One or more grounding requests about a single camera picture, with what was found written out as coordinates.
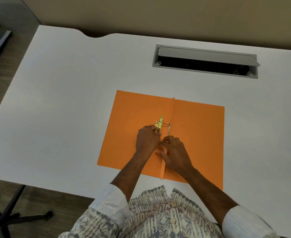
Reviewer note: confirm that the person's right hand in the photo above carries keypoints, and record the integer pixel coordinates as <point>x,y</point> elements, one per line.
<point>177,156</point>

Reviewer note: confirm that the black office chair base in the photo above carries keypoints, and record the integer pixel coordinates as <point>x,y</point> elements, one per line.
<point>4,215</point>

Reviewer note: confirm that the person's left fingers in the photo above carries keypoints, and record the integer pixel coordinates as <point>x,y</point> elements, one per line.
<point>157,137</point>

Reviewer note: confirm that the orange paper file folder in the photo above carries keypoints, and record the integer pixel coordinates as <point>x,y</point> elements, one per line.
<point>197,136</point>

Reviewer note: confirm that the person's right forearm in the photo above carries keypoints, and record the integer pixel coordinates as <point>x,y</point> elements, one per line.
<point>210,190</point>

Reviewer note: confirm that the gold metal fastener bar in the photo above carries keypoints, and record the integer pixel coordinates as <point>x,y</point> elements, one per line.
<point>160,124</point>

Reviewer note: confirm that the person's right thumb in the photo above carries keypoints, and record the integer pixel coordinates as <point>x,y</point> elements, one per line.
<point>161,154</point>

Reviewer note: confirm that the person's left forearm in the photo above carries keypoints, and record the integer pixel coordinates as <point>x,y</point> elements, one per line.
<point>129,173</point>

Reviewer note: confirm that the silver metal fastener prong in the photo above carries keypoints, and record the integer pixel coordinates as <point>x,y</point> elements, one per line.
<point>168,130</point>

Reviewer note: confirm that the person's left hand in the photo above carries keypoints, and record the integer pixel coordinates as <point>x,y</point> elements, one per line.
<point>145,140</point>

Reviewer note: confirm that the patterned white grey shirt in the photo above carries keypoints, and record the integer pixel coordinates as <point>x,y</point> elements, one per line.
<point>160,215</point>

